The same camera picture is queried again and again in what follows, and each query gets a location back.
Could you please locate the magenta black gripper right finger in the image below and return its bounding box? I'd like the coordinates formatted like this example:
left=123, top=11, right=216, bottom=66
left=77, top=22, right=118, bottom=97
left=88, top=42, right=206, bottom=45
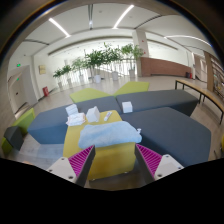
left=135, top=144, right=183, bottom=181

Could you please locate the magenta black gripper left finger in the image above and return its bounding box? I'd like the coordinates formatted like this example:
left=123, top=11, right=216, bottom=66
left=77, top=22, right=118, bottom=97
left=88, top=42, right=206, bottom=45
left=47, top=145, right=95, bottom=187

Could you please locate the light blue towel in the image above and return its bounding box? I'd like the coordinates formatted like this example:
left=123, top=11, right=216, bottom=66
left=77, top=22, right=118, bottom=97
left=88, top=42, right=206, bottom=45
left=78, top=121, right=142, bottom=149

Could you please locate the yellow ottoman table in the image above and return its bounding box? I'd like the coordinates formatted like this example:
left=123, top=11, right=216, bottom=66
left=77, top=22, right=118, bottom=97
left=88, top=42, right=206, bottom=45
left=63, top=110, right=142, bottom=180

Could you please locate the grey sofa block right front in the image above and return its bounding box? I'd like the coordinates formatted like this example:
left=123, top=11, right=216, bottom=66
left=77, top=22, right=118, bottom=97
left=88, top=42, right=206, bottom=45
left=121, top=107, right=211, bottom=167

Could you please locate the grey sofa block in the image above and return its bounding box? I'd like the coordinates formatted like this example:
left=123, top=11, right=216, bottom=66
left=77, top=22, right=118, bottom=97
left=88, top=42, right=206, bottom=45
left=121, top=107, right=211, bottom=167
left=28, top=96, right=122, bottom=144
left=116, top=90, right=198, bottom=116

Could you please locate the white patterned cloth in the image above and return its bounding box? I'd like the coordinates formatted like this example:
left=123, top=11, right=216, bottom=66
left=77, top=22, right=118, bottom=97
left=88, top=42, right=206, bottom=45
left=66, top=113, right=85, bottom=126

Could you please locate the grey sofa block left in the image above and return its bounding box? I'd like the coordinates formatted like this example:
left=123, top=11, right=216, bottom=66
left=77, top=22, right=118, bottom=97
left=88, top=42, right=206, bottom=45
left=28, top=96, right=122, bottom=144

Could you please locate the white tissue box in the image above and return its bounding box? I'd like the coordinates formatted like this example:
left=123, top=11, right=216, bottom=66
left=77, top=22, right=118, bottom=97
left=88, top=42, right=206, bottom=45
left=86, top=106, right=100, bottom=122

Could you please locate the white folded cloth stack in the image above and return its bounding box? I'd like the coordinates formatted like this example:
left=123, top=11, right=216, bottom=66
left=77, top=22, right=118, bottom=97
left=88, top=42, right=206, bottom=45
left=65, top=104, right=78, bottom=115

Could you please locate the small white bottle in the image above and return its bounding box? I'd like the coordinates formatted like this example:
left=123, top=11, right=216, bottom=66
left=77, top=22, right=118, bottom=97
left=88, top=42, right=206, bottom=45
left=104, top=111, right=112, bottom=121

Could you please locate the white cube box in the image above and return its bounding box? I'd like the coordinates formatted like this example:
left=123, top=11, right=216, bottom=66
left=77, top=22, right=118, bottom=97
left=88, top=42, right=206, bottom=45
left=122, top=101, right=133, bottom=113

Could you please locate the grey sofa block right back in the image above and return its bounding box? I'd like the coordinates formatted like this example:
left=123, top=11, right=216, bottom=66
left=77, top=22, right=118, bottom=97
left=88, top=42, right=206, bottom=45
left=116, top=90, right=198, bottom=116

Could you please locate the dark grey small stool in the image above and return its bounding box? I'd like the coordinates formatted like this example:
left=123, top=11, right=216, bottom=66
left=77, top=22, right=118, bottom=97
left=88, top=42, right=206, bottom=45
left=4, top=126, right=24, bottom=150

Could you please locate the green side seat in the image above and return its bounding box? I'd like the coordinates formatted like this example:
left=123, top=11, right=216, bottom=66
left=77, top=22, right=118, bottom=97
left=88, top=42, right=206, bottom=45
left=1, top=108, right=35, bottom=155

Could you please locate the green ottoman back left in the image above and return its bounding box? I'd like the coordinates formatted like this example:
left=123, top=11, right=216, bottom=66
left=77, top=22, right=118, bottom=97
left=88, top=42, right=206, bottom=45
left=70, top=88, right=109, bottom=103

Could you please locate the green ottoman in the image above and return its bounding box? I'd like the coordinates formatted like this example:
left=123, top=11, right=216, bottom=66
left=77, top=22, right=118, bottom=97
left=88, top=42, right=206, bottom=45
left=70, top=88, right=109, bottom=103
left=114, top=81, right=149, bottom=96

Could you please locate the green ottoman back right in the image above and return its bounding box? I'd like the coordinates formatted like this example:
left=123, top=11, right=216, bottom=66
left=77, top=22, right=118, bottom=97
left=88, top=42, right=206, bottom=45
left=114, top=81, right=149, bottom=96

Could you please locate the red fire extinguisher box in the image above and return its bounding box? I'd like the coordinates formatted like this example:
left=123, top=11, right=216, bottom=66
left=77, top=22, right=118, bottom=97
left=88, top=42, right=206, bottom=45
left=42, top=86, right=49, bottom=97

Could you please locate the long wooden bench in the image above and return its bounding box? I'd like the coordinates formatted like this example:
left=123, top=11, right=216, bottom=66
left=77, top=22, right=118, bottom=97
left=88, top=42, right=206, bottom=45
left=175, top=79, right=224, bottom=125

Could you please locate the potted plant far left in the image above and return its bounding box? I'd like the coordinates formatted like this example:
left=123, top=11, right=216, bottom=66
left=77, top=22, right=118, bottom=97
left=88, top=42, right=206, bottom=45
left=53, top=69, right=63, bottom=89

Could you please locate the potted plant white pot centre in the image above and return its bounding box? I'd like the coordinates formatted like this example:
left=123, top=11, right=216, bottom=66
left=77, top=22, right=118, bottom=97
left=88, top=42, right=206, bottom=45
left=85, top=50, right=105, bottom=81

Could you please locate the potted plant right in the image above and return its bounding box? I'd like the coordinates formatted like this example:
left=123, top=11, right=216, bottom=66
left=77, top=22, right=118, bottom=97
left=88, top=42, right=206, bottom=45
left=121, top=44, right=144, bottom=77

